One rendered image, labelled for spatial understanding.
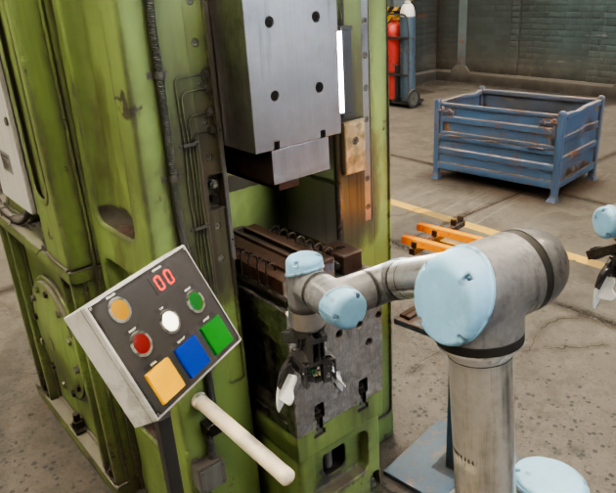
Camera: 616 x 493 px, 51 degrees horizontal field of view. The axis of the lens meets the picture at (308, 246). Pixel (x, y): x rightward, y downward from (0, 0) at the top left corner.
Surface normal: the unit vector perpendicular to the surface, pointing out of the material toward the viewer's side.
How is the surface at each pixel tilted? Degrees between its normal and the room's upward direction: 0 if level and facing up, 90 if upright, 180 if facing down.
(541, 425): 0
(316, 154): 90
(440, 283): 83
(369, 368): 90
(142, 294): 60
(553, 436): 0
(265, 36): 90
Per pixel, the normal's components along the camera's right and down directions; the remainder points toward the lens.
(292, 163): 0.63, 0.27
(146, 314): 0.75, -0.35
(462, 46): -0.77, 0.29
